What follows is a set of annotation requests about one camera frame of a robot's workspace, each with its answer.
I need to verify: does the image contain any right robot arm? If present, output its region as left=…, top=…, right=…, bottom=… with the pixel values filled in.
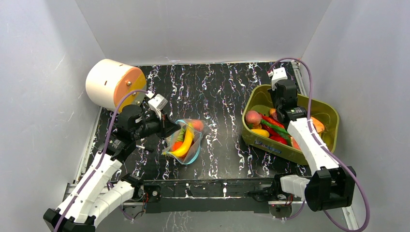
left=269, top=80, right=355, bottom=212

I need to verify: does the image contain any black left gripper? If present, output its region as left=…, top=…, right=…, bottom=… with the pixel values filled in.
left=132, top=108, right=181, bottom=140

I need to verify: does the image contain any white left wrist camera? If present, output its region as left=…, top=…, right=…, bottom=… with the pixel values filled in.
left=146, top=91, right=168, bottom=119

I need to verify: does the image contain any orange toy carrot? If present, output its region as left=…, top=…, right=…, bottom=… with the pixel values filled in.
left=310, top=116, right=325, bottom=134

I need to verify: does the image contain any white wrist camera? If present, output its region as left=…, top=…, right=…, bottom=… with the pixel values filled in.
left=267, top=67, right=288, bottom=90
left=146, top=91, right=168, bottom=119

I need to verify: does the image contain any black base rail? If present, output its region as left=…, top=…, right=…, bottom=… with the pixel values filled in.
left=141, top=178, right=305, bottom=215

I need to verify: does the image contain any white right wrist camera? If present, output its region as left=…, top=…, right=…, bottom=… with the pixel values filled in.
left=267, top=67, right=288, bottom=90

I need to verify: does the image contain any white round drawer cabinet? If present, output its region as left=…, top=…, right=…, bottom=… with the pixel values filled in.
left=86, top=58, right=147, bottom=112

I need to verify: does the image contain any orange toy fruit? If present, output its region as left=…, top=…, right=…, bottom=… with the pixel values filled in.
left=171, top=141, right=183, bottom=152

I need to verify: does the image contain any toy peach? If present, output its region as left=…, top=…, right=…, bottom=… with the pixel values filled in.
left=191, top=119, right=205, bottom=132

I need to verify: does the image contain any green toy cabbage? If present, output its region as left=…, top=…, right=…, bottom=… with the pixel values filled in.
left=176, top=128, right=186, bottom=142

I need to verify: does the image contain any clear zip top bag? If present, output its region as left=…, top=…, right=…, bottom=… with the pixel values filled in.
left=161, top=119, right=208, bottom=165

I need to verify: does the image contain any green toy chili pepper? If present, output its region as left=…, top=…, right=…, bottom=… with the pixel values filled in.
left=261, top=118, right=292, bottom=146

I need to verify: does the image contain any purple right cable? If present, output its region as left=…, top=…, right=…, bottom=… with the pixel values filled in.
left=268, top=58, right=371, bottom=232

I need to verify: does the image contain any pink toy fruit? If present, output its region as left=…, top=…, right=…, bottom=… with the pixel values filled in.
left=245, top=110, right=262, bottom=126

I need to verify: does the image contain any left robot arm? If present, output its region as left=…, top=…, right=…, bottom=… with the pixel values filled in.
left=43, top=105, right=181, bottom=232

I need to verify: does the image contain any olive green plastic bin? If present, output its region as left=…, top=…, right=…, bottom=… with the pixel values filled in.
left=241, top=84, right=339, bottom=165

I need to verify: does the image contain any black and white marker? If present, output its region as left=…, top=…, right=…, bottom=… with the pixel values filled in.
left=136, top=145, right=154, bottom=153

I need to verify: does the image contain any yellow toy banana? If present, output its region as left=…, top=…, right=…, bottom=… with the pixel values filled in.
left=167, top=123, right=194, bottom=158

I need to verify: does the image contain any aluminium frame rail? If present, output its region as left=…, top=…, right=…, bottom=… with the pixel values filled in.
left=62, top=182, right=353, bottom=205

